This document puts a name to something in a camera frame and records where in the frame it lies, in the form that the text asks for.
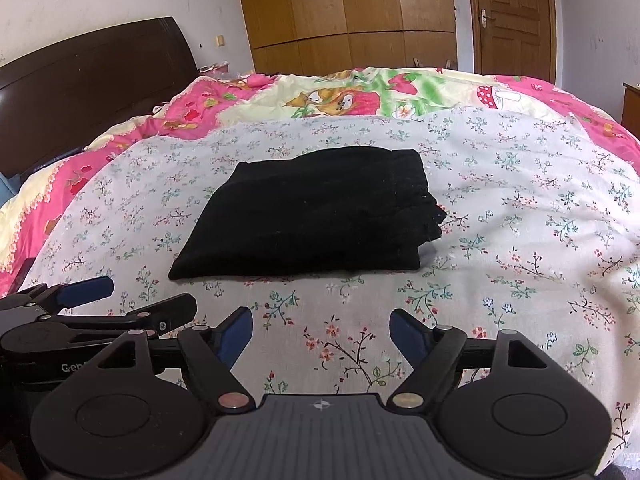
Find black pants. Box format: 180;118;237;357
168;146;446;281

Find blue pillow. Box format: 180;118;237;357
0;174;21;207

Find white floral bed sheet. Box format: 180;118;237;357
26;107;639;460

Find dark brown headboard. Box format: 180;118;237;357
1;18;198;178

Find pink cartoon quilt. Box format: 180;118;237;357
1;67;639;295

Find wooden side cabinet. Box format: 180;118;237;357
620;82;640;140

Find wooden wardrobe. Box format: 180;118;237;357
241;0;458;75

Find wooden door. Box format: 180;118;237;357
471;0;556;82

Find metal door handle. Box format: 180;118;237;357
480;8;496;28

